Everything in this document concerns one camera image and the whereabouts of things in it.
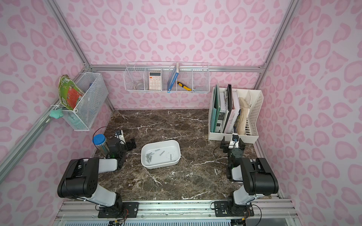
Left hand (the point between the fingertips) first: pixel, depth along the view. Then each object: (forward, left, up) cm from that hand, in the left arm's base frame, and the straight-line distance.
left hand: (125, 136), depth 94 cm
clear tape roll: (+28, -9, +22) cm, 36 cm away
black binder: (+9, -66, +21) cm, 70 cm away
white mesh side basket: (-4, +13, +25) cm, 28 cm away
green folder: (+3, -57, +19) cm, 60 cm away
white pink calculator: (+30, -20, +23) cm, 43 cm away
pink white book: (+3, -68, +21) cm, 72 cm away
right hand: (-3, -69, +4) cm, 70 cm away
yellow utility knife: (+28, -42, +18) cm, 53 cm away
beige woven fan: (+8, -78, +11) cm, 79 cm away
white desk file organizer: (+23, -89, +12) cm, 93 cm away
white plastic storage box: (-10, -23, -6) cm, 26 cm away
